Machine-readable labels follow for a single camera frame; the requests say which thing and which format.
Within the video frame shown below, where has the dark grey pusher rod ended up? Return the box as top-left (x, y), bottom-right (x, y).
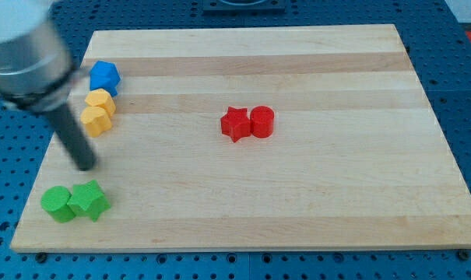
top-left (44, 103), bottom-right (97, 171)

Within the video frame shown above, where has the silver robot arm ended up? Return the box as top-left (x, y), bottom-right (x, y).
top-left (0, 0), bottom-right (97, 170)

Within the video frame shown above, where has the yellow heart block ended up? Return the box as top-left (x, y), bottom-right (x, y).
top-left (80, 107), bottom-right (112, 138)

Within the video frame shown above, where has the green star block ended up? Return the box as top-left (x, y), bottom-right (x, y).
top-left (67, 180), bottom-right (111, 222)

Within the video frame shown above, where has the green cylinder block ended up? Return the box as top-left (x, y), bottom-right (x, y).
top-left (40, 186), bottom-right (76, 223)

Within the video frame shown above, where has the yellow hexagon block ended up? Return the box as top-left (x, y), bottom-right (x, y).
top-left (85, 89), bottom-right (116, 117)

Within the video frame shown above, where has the blue pentagon block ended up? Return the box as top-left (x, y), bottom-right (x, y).
top-left (90, 61), bottom-right (121, 97)

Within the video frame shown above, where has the red star block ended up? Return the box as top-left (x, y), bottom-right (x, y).
top-left (220, 107), bottom-right (251, 142)

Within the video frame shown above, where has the red cylinder block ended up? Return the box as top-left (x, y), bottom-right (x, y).
top-left (250, 106), bottom-right (275, 138)

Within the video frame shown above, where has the wooden board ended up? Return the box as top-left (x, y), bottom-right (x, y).
top-left (11, 24), bottom-right (471, 253)

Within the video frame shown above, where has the dark square mount plate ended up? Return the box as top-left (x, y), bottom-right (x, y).
top-left (202, 0), bottom-right (288, 13)

